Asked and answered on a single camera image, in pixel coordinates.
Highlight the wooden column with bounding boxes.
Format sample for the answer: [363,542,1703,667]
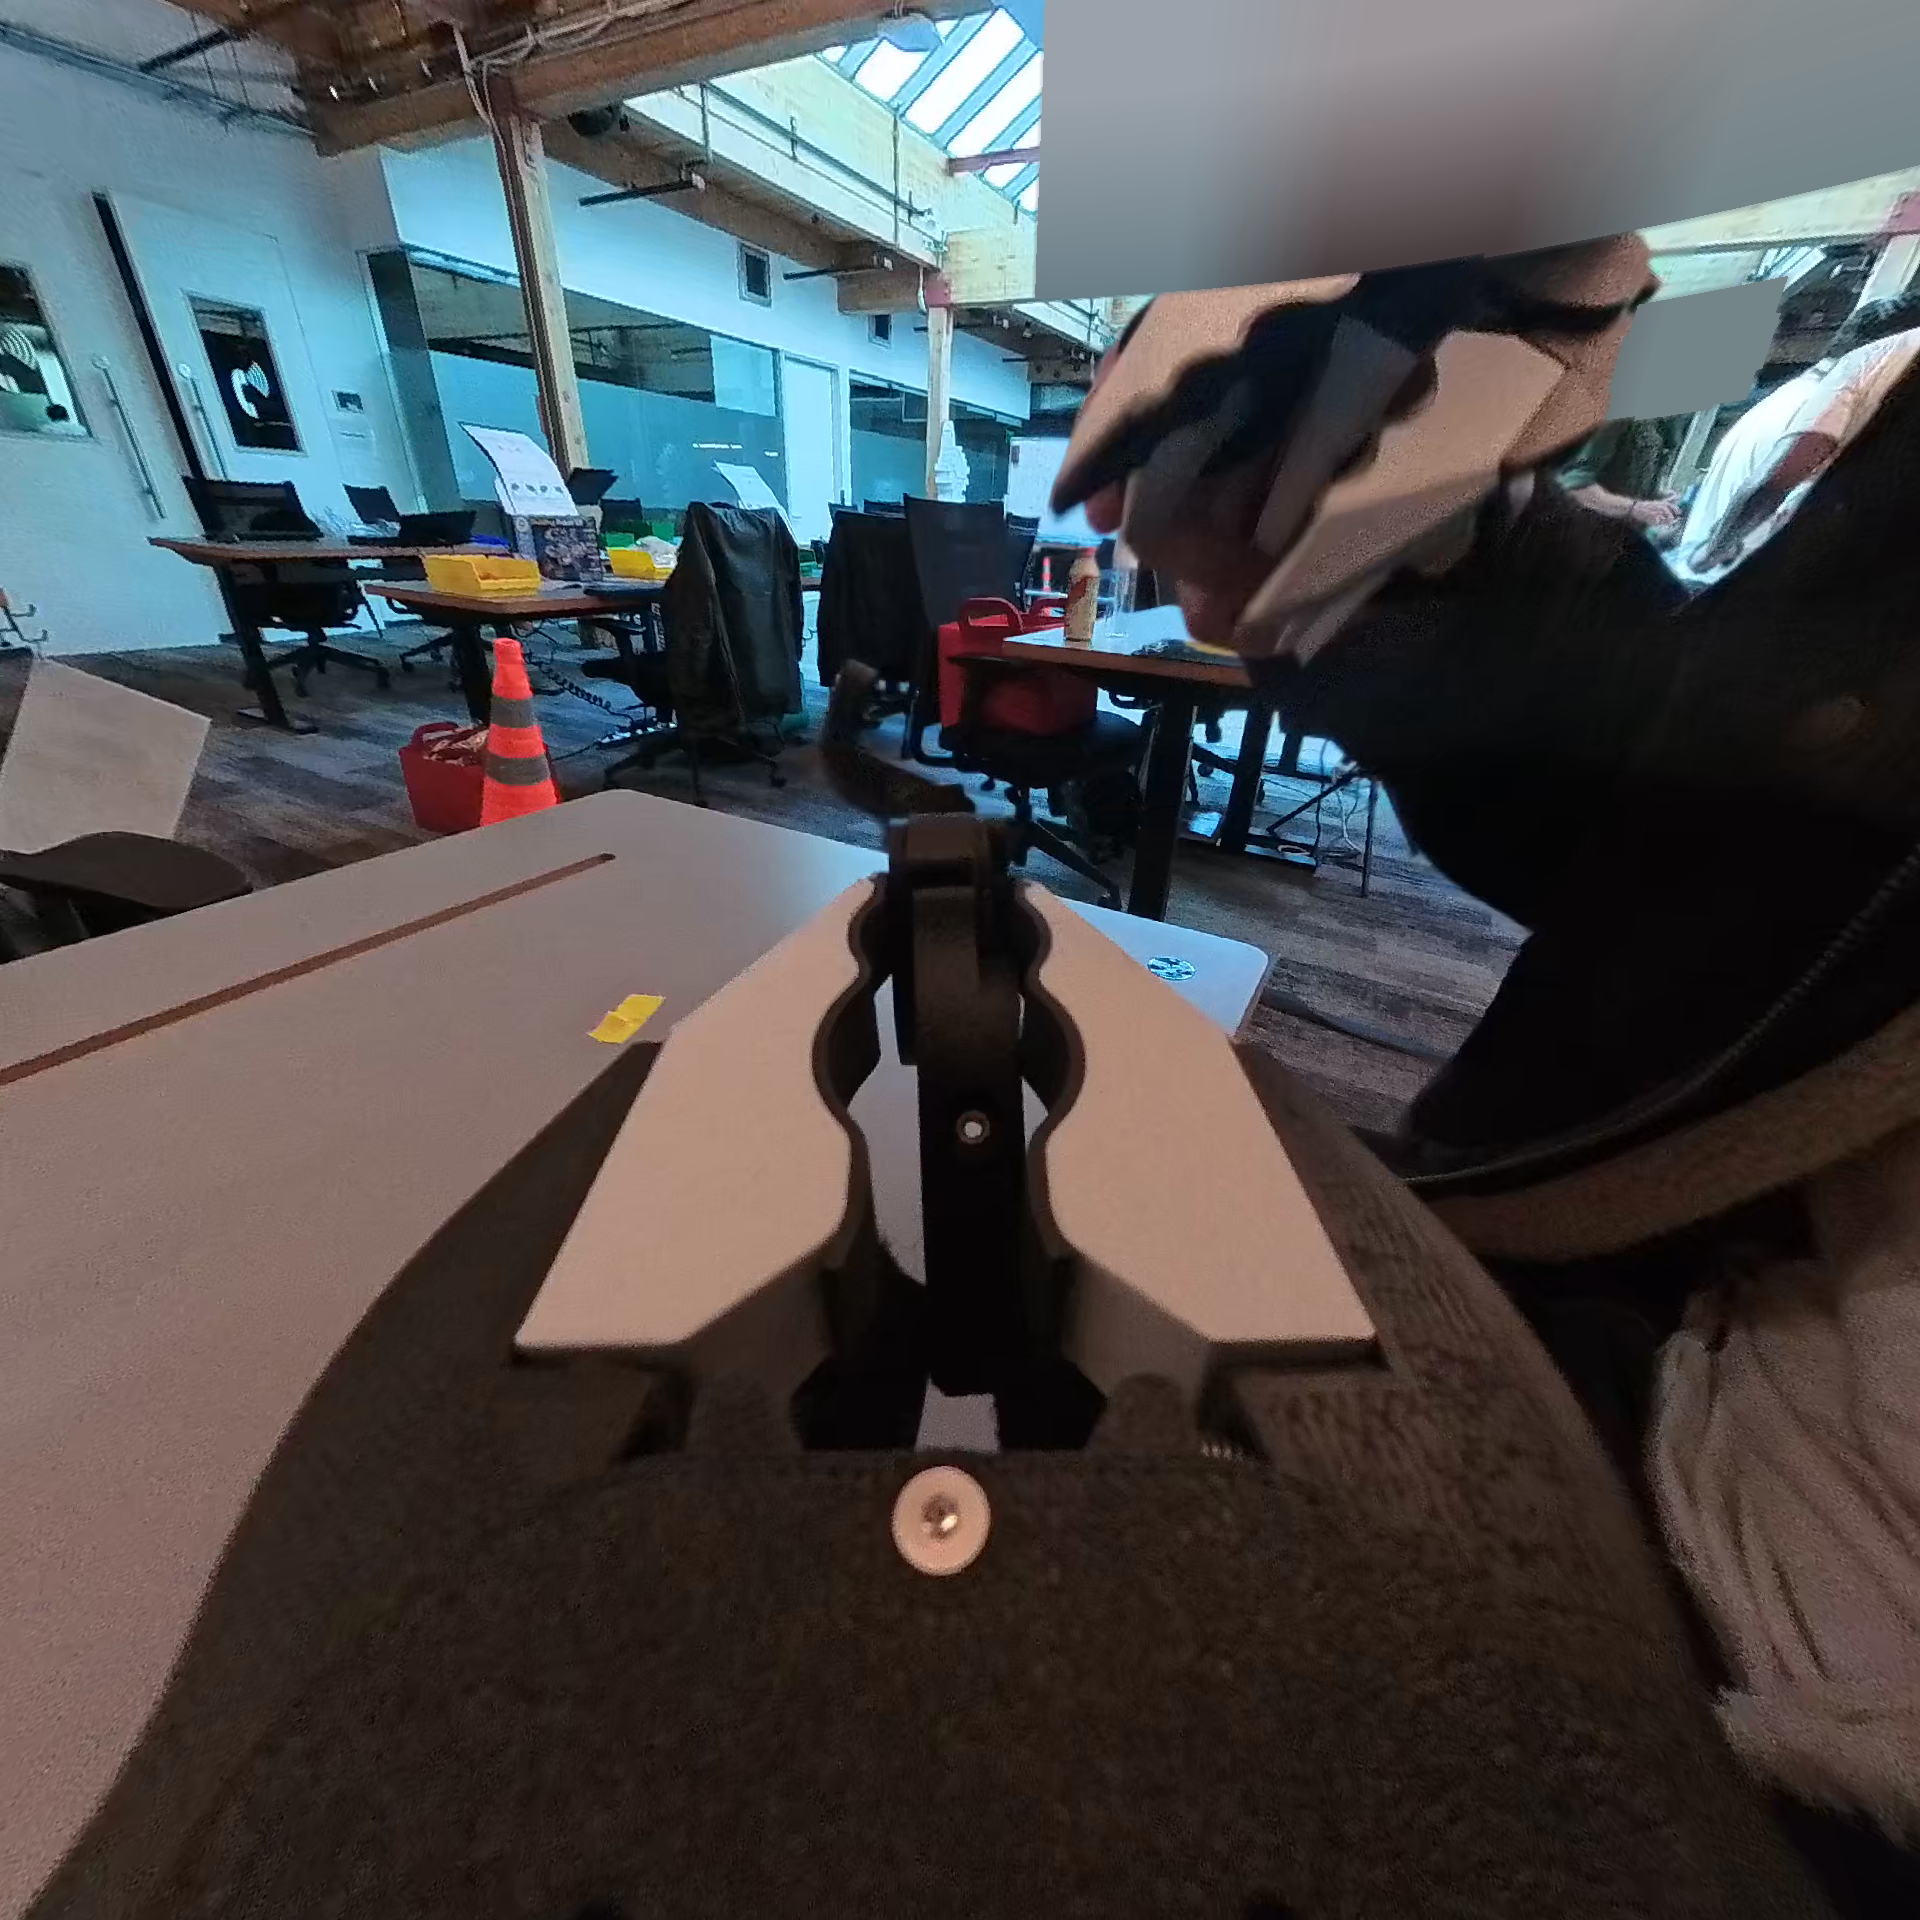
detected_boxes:
[482,81,594,482]
[918,269,965,505]

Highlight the black curved plastic part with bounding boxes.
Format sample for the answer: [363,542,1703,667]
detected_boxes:
[816,655,992,840]

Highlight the black office chair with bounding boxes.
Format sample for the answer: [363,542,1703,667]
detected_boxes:
[0,829,254,963]
[920,645,1156,910]
[180,473,395,701]
[816,496,1040,759]
[607,502,811,787]

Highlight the red bag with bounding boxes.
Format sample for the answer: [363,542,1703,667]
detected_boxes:
[936,595,1103,733]

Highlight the white sign board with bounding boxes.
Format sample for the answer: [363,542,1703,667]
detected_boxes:
[460,419,586,518]

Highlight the person's right forearm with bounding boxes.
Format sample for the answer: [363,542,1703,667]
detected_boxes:
[1246,449,1711,939]

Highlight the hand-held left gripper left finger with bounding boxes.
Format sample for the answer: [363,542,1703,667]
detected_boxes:
[515,882,902,1413]

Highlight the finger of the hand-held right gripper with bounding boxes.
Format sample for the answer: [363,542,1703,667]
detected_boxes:
[1046,273,1356,514]
[1231,336,1613,664]

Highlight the black wall poster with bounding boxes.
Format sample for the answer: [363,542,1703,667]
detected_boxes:
[188,293,304,454]
[0,263,92,441]

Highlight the grey desk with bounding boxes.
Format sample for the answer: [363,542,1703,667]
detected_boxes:
[0,791,1272,1920]

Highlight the person's white shirt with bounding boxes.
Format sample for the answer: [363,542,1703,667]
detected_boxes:
[1642,1048,1920,1824]

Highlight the black plastic bracket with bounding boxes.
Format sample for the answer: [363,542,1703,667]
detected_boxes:
[885,816,1038,1389]

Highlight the red basket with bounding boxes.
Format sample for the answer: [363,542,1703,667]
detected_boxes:
[398,719,490,833]

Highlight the wooden table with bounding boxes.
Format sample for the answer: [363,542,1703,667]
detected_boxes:
[1002,599,1320,915]
[151,531,512,735]
[363,576,677,728]

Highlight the striped traffic cone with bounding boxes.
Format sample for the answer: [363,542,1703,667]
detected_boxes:
[479,637,559,827]

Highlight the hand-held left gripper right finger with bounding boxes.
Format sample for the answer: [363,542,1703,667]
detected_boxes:
[1007,878,1386,1413]

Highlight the person's right hand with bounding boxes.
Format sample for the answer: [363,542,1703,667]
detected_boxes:
[1088,480,1264,642]

